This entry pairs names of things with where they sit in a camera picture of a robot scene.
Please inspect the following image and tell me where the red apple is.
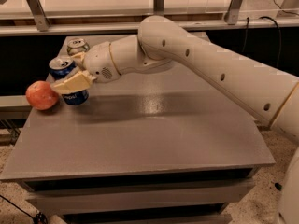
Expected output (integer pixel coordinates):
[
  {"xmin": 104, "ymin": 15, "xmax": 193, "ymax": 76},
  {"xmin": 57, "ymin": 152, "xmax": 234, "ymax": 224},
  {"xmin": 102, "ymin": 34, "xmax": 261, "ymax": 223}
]
[{"xmin": 25, "ymin": 81, "xmax": 59, "ymax": 110}]

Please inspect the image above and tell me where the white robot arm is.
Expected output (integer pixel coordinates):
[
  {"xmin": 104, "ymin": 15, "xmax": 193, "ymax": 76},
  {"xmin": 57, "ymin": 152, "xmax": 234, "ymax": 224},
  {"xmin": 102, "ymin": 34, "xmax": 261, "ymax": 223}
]
[{"xmin": 51, "ymin": 16, "xmax": 299, "ymax": 143}]

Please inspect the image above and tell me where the dark object bottom right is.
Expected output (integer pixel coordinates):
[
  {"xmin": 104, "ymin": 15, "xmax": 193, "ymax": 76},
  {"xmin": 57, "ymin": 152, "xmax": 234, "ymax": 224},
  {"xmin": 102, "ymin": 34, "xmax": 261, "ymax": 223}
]
[{"xmin": 274, "ymin": 183, "xmax": 282, "ymax": 191}]

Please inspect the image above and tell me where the black cable bottom left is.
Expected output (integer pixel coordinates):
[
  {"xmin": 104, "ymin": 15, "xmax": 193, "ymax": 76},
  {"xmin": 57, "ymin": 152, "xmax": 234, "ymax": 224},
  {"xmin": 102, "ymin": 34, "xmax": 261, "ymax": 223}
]
[{"xmin": 0, "ymin": 194, "xmax": 49, "ymax": 224}]

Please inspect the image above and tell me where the grey drawer cabinet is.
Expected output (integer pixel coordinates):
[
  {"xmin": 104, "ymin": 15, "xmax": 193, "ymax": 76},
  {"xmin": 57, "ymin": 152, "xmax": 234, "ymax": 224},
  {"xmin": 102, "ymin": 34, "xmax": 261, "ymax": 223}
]
[{"xmin": 0, "ymin": 31, "xmax": 277, "ymax": 224}]

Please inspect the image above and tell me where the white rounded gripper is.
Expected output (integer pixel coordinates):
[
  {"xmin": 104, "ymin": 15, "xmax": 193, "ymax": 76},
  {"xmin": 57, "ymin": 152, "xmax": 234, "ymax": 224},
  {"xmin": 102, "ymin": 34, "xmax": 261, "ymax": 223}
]
[{"xmin": 50, "ymin": 41, "xmax": 121, "ymax": 94}]

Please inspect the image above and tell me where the white green soda can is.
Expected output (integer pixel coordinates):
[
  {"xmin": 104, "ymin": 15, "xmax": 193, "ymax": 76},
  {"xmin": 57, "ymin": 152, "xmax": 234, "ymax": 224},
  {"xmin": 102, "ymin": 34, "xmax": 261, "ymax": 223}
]
[{"xmin": 67, "ymin": 37, "xmax": 90, "ymax": 56}]

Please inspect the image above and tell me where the black hanging cable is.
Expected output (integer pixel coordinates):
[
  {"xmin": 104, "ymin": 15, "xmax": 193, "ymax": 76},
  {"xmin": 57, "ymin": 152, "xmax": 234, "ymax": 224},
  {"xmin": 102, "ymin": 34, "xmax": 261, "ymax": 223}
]
[{"xmin": 242, "ymin": 15, "xmax": 282, "ymax": 68}]

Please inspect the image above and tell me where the blue pepsi can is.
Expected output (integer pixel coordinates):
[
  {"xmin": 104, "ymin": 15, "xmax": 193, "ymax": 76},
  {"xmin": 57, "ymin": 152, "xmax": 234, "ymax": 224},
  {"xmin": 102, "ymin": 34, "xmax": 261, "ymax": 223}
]
[{"xmin": 49, "ymin": 56, "xmax": 89, "ymax": 105}]

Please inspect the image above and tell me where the metal glass railing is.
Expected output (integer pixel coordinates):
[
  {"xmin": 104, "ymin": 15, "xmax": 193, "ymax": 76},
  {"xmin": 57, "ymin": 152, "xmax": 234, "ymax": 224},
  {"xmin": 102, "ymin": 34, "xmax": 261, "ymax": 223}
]
[{"xmin": 0, "ymin": 0, "xmax": 298, "ymax": 36}]

